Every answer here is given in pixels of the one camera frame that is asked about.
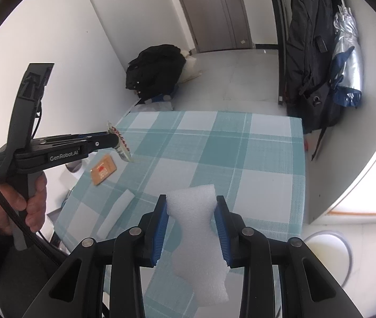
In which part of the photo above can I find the white foam piece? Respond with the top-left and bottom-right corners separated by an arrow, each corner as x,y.
166,184 -> 229,307

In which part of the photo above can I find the red white clear wrapper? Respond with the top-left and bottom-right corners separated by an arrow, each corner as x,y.
108,122 -> 133,162

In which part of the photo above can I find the person's left hand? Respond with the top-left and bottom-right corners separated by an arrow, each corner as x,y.
0,172 -> 47,236

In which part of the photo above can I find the white paper strip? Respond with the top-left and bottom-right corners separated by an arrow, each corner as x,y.
97,189 -> 135,240

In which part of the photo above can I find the teal checked tablecloth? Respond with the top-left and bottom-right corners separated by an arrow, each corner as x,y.
55,111 -> 308,318

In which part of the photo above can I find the brown paper sachet red dot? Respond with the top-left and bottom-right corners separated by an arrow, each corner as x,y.
90,154 -> 117,186

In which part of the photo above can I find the grey plastic mailer bag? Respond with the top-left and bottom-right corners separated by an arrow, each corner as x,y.
131,101 -> 173,113

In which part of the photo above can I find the black bag on floor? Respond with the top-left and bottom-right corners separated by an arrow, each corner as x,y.
126,45 -> 186,101

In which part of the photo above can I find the cream tote bag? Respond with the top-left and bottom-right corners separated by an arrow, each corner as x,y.
177,50 -> 202,84

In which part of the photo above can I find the silver blue folded umbrella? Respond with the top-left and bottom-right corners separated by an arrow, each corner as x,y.
329,5 -> 364,108

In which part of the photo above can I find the grey door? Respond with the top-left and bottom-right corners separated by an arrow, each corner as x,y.
179,0 -> 253,52

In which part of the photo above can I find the black hanging backpack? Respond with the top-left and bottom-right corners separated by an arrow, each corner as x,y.
286,0 -> 342,152

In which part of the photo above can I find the black braided cable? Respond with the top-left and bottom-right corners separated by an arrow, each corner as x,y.
0,163 -> 68,267

